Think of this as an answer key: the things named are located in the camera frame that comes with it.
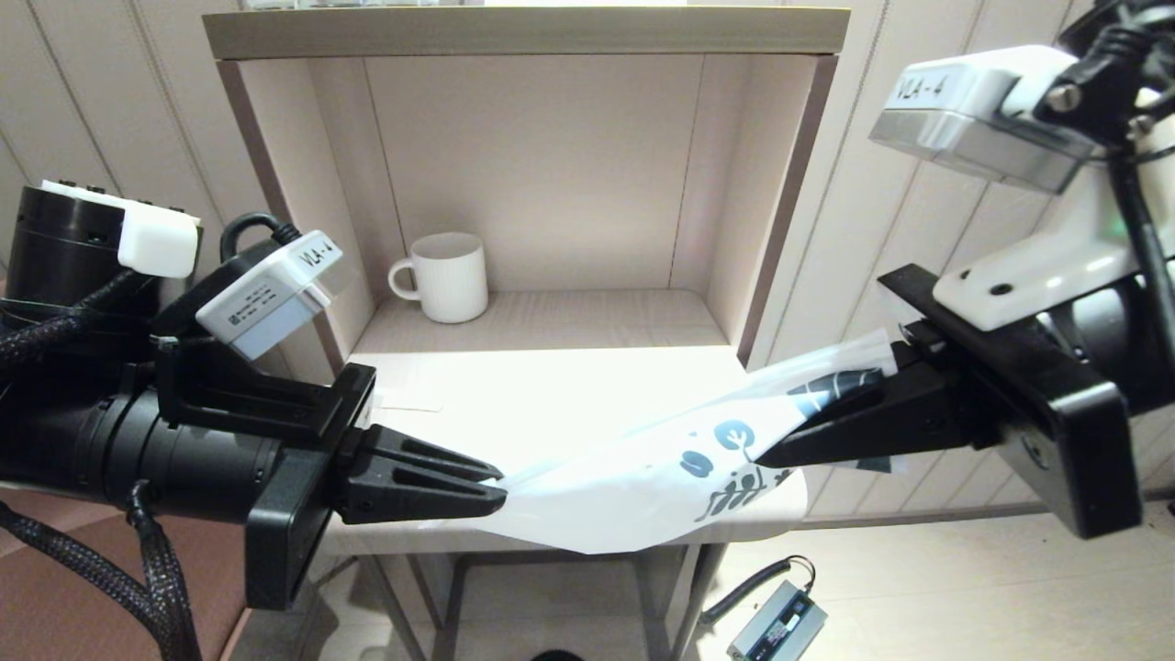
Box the thick black coiled cable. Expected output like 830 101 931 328
699 556 816 629

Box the black left camera cable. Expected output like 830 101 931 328
218 211 302 263

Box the grey power adapter box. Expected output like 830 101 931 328
727 580 827 661

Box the light wooden shelf desk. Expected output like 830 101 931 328
202 7 850 661

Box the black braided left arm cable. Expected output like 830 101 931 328
0 271 203 661

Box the white right camera mount bracket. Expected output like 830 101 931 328
934 165 1175 331

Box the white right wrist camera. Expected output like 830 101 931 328
868 46 1102 196

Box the brown upholstered chair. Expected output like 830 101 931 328
0 487 276 661

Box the white ribbed mug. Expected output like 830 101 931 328
389 232 489 324

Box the white floral zip pouch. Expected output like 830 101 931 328
418 329 905 555

